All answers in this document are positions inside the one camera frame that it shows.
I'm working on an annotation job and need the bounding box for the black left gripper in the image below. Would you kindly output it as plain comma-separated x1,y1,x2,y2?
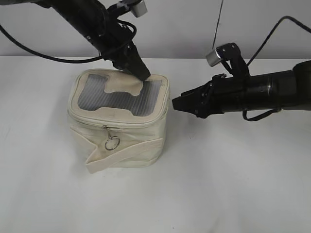
87,21,151,80

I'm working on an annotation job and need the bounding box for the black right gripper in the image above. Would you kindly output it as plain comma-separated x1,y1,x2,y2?
172,74,245,118

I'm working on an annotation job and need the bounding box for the cream canvas zipper bag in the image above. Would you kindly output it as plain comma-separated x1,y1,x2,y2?
67,69,170,173

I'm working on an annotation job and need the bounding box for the metal zipper pull ring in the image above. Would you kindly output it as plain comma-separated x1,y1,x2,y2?
103,124,120,151

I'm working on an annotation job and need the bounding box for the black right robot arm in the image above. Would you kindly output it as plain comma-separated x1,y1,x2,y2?
172,61,311,121

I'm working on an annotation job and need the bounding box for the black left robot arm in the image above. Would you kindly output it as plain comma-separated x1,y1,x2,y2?
34,0,151,81

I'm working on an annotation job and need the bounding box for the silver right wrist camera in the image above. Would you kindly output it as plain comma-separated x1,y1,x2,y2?
205,43,251,80

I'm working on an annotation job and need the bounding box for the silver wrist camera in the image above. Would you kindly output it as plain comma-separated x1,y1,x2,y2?
117,0,148,18
205,43,251,80

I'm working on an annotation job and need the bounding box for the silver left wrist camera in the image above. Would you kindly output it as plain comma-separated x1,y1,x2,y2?
117,0,148,18

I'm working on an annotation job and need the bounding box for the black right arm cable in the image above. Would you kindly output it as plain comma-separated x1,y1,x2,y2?
242,16,311,121

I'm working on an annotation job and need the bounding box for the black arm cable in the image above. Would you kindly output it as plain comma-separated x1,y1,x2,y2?
0,20,138,64
242,16,311,121

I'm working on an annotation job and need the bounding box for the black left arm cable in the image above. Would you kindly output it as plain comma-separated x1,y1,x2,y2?
0,20,138,64

